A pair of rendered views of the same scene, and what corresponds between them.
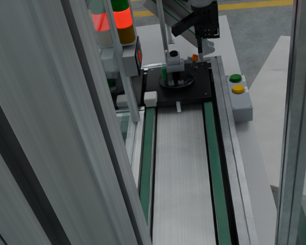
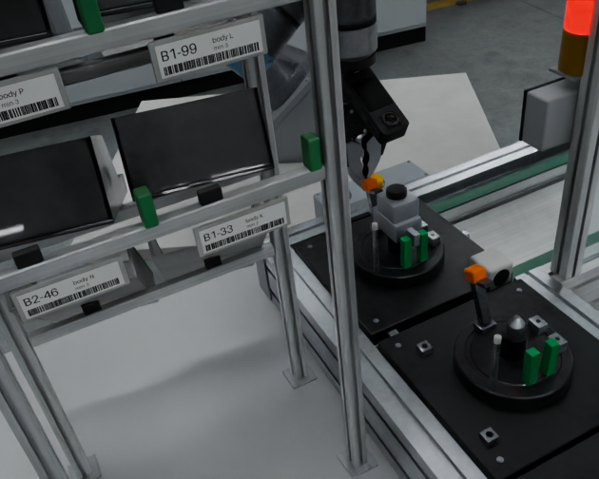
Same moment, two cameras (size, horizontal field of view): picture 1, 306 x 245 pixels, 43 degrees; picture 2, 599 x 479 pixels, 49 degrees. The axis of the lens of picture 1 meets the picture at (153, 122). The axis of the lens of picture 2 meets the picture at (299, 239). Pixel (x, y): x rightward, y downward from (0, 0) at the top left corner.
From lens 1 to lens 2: 1.82 m
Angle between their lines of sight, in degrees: 87
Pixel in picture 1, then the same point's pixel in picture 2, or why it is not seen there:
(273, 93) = (295, 209)
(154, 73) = (387, 311)
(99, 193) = not seen: outside the picture
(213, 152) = (539, 168)
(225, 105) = (425, 183)
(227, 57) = (174, 304)
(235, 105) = (417, 175)
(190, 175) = not seen: hidden behind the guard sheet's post
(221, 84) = (363, 208)
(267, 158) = not seen: hidden behind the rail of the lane
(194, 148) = (534, 207)
